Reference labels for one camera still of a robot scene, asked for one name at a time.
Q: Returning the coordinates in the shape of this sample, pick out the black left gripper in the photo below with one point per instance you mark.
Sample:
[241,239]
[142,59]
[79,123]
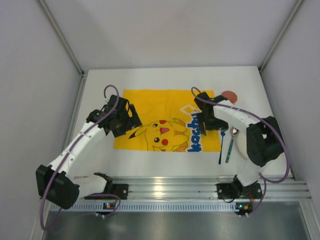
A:
[129,119]

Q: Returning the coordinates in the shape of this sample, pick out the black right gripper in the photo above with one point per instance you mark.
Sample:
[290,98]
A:
[206,122]

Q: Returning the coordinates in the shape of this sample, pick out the blue metal fork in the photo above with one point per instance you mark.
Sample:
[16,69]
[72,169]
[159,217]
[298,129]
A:
[222,134]

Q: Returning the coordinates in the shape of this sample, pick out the spoon with teal handle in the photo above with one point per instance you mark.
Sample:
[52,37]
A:
[233,133]

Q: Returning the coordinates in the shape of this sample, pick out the cream round plate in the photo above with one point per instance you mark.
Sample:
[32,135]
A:
[241,142]

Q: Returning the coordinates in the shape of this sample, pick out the pink plastic cup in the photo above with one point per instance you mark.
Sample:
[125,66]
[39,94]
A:
[230,95]

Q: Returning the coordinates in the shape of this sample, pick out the yellow Pikachu placemat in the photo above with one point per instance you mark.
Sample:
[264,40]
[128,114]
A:
[169,123]

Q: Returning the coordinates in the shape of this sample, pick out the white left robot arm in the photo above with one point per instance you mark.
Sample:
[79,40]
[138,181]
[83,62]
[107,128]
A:
[57,182]

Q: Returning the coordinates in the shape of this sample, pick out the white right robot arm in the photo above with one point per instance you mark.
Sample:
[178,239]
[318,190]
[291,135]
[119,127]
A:
[261,141]

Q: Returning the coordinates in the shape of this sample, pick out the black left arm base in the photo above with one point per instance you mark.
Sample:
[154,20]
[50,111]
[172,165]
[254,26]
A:
[119,189]

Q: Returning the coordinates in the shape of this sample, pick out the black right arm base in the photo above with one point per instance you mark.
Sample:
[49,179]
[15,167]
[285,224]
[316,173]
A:
[233,191]

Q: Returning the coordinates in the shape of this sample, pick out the aluminium mounting rail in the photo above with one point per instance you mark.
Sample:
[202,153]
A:
[205,189]

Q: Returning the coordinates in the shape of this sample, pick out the perforated metal cable tray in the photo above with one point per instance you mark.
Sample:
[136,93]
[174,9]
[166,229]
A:
[128,206]

